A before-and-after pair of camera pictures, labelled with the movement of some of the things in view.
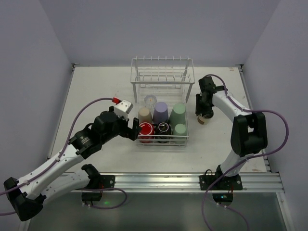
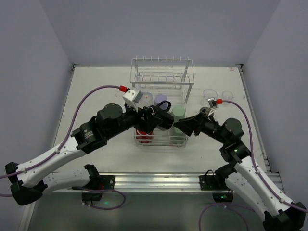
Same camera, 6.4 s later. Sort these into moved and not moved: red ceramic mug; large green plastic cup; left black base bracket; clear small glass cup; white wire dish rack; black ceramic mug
Moved: black ceramic mug
Not moved: left black base bracket; red ceramic mug; white wire dish rack; large green plastic cup; clear small glass cup
